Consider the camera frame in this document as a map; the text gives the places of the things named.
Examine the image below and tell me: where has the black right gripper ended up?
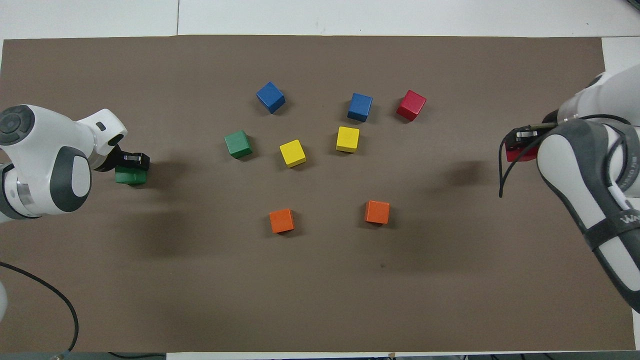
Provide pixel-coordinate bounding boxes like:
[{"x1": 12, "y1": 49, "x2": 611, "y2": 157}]
[{"x1": 506, "y1": 109, "x2": 561, "y2": 149}]

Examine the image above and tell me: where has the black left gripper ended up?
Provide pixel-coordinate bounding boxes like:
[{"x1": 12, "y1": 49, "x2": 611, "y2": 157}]
[{"x1": 92, "y1": 146, "x2": 151, "y2": 174}]

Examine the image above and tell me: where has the green wooden block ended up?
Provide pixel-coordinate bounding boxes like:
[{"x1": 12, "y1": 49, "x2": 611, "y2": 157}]
[
  {"x1": 114, "y1": 167, "x2": 149, "y2": 187},
  {"x1": 224, "y1": 130, "x2": 253, "y2": 160}
]

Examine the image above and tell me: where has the red wooden block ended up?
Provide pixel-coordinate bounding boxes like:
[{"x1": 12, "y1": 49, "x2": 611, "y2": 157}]
[
  {"x1": 396, "y1": 90, "x2": 427, "y2": 122},
  {"x1": 505, "y1": 142, "x2": 541, "y2": 163}
]

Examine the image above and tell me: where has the blue wooden block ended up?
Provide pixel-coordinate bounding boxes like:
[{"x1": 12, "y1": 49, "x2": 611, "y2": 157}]
[
  {"x1": 256, "y1": 81, "x2": 286, "y2": 115},
  {"x1": 347, "y1": 93, "x2": 374, "y2": 123}
]

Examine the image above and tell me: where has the orange wooden block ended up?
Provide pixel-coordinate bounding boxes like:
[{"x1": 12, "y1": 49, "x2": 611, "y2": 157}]
[
  {"x1": 364, "y1": 200, "x2": 391, "y2": 225},
  {"x1": 269, "y1": 208, "x2": 296, "y2": 234}
]

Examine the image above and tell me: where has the yellow wooden block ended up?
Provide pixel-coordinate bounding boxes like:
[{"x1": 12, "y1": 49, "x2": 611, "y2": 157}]
[
  {"x1": 279, "y1": 139, "x2": 307, "y2": 168},
  {"x1": 336, "y1": 126, "x2": 361, "y2": 154}
]

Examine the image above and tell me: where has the brown table mat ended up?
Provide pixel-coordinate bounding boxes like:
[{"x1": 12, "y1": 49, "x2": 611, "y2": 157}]
[{"x1": 0, "y1": 34, "x2": 637, "y2": 354}]

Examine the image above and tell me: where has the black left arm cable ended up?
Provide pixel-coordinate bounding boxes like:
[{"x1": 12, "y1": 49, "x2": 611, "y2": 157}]
[{"x1": 0, "y1": 260, "x2": 80, "y2": 354}]

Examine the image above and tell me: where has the black floor cable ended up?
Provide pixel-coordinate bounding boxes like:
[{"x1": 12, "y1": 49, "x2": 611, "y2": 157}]
[{"x1": 107, "y1": 351, "x2": 167, "y2": 359}]

